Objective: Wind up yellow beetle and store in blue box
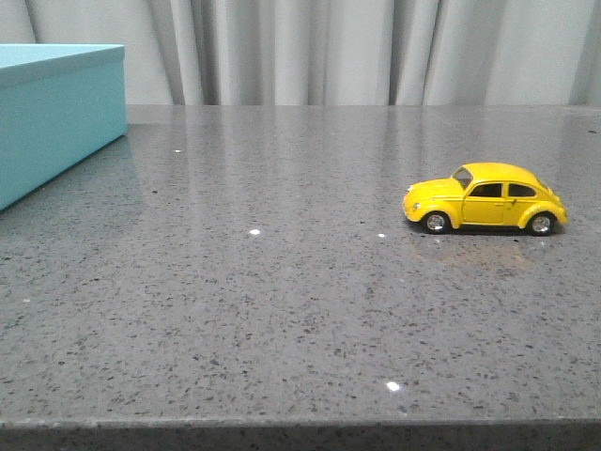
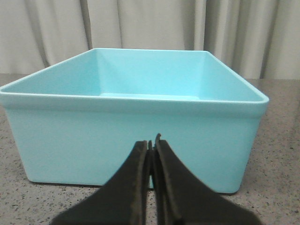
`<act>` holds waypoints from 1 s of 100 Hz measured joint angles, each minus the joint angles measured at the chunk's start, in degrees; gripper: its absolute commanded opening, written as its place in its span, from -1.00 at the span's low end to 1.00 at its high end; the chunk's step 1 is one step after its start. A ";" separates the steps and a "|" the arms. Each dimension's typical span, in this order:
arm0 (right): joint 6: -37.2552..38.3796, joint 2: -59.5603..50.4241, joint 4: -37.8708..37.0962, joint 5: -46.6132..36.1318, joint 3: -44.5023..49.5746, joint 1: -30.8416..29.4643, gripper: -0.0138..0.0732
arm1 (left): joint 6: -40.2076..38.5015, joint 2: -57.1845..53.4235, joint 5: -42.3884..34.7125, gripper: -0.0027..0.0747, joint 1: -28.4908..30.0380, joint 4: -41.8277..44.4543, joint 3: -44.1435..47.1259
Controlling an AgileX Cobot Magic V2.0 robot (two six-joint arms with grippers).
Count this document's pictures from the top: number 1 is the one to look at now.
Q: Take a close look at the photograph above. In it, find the yellow toy beetle car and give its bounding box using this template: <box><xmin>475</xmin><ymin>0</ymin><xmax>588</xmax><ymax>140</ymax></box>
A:
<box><xmin>402</xmin><ymin>162</ymin><xmax>568</xmax><ymax>236</ymax></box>

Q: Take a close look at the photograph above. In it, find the light blue box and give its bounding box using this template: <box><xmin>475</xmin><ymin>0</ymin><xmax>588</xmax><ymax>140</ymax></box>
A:
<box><xmin>1</xmin><ymin>44</ymin><xmax>128</xmax><ymax>208</ymax></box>

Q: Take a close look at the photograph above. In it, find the grey curtain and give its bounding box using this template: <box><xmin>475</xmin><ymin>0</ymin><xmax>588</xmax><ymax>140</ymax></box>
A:
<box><xmin>1</xmin><ymin>0</ymin><xmax>600</xmax><ymax>105</ymax></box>

